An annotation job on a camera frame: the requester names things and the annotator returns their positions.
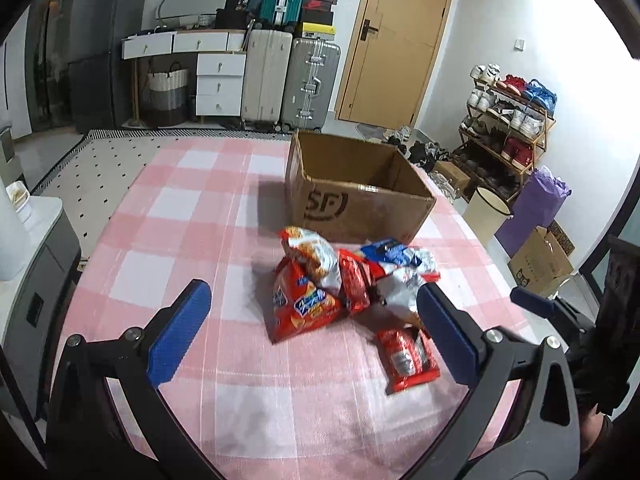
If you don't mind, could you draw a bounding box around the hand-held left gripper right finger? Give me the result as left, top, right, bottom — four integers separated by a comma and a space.
400, 282, 581, 480

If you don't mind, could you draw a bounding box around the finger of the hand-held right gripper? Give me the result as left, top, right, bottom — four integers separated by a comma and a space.
510, 287, 594, 342

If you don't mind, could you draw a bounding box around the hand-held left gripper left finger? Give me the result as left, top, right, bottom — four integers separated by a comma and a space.
44, 279, 236, 480

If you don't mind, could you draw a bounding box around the red silver snack packet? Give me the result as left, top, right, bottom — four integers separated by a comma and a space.
372, 327, 441, 396

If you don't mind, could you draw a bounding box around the white packet with red edges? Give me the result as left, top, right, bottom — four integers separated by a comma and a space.
372, 247, 442, 326

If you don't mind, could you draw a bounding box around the blue white snack packet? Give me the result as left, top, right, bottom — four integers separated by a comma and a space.
360, 239, 426, 273

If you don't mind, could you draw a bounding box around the small red snack packet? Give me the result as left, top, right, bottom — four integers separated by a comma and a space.
337, 249, 373, 316

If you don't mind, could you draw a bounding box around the red bag with blue label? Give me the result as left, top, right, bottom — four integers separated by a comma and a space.
270, 257, 351, 345

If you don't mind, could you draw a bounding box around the orange white crisp bag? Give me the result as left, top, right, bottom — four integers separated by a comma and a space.
277, 226, 341, 296

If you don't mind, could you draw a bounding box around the brown cardboard box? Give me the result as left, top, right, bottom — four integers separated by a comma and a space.
285, 130, 437, 246

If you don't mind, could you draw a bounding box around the person's right forearm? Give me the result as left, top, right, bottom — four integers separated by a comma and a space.
580, 402, 618, 466

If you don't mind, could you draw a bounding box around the cardboard box with cat print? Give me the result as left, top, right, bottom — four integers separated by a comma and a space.
507, 225, 575, 297

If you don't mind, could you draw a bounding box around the purple gift bag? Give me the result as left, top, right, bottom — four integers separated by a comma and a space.
495, 166, 572, 256

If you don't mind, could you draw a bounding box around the cream trash bin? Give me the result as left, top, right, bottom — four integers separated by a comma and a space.
462, 186, 513, 251

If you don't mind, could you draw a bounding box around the pink checked tablecloth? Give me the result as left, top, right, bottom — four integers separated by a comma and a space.
47, 132, 541, 480

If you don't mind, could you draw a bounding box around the grey white side cabinet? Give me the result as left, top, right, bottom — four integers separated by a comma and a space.
0, 196, 83, 426

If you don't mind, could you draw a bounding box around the small brown carton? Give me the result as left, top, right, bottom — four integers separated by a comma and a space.
432, 160, 471, 191

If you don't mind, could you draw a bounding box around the wooden shoe rack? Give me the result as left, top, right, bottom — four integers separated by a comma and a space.
457, 77, 557, 196

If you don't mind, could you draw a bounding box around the pile of sneakers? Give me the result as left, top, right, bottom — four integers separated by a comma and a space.
382, 127, 468, 201

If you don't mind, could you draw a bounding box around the grey door mat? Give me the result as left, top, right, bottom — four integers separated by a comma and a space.
357, 122, 401, 142

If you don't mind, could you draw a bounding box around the shoe rack with shoes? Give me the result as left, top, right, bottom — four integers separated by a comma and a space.
460, 64, 558, 191

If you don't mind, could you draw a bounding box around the grey white laundry basket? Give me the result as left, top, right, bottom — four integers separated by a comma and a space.
146, 62, 188, 128

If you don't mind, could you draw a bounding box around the white desk with drawers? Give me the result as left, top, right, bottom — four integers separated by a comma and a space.
122, 29, 248, 121

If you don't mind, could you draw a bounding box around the beige suitcase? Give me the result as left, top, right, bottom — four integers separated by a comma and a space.
241, 29, 293, 128

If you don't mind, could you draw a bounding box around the silver suitcase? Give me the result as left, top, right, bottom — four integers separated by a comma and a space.
280, 37, 342, 133

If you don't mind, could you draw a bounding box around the wooden door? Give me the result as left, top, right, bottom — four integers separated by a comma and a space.
334, 0, 458, 128

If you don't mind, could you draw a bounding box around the dark glass wardrobe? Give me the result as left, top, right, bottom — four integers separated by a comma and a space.
25, 0, 81, 136

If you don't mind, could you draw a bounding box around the dark grey fridge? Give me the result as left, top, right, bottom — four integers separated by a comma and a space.
67, 0, 151, 133

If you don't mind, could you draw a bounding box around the black bag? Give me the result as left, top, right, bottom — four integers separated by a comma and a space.
215, 9, 261, 31

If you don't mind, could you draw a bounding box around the yellow black shoebox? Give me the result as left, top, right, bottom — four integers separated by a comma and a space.
297, 22, 336, 40

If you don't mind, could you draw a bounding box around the oval mirror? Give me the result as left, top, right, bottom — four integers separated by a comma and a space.
157, 0, 228, 26

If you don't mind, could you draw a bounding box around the red black shoebox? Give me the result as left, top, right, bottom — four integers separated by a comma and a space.
301, 0, 336, 26

